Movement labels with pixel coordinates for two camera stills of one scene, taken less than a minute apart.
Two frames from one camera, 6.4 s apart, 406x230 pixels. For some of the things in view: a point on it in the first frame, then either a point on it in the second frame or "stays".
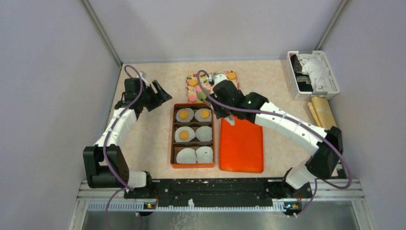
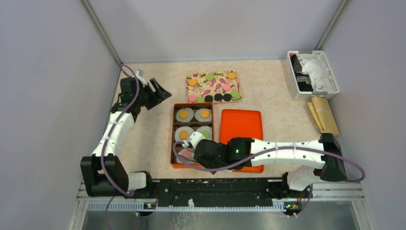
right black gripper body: (223, 112) → (215, 165)
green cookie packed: (201, 95) → (206, 133)
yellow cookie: (183, 114) stays
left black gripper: (158, 97) stays
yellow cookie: (204, 113) stays
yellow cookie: (184, 134) stays
